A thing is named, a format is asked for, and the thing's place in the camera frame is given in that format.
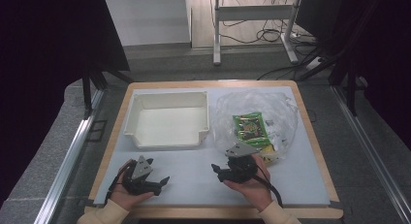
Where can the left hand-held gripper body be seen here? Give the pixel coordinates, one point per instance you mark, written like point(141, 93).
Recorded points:
point(141, 169)

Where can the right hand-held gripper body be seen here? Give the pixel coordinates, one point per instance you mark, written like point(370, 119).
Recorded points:
point(240, 167)

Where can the person's right hand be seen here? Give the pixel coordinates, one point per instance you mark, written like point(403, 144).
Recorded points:
point(250, 188)

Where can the person's left hand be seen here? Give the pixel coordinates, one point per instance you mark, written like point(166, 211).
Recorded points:
point(127, 196)

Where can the white table mat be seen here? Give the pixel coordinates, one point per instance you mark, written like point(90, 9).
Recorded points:
point(194, 172)

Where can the yellow snack packet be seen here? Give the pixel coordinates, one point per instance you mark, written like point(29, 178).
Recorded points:
point(269, 153)

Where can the white plastic bin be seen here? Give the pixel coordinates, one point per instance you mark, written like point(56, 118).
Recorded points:
point(168, 123)

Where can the green snack packet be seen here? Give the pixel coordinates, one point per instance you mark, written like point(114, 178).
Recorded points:
point(250, 127)

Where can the clear plastic bag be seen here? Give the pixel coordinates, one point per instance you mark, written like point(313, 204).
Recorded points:
point(278, 107)

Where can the black tripod stand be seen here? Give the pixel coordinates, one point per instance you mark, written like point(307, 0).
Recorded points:
point(350, 85)
point(93, 85)

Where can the aluminium rail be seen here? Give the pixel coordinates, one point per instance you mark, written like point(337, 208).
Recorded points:
point(69, 159)
point(371, 153)

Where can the white wall panel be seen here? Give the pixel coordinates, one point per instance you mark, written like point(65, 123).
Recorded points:
point(147, 22)

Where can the white metal desk frame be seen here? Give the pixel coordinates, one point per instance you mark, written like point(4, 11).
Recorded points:
point(252, 12)

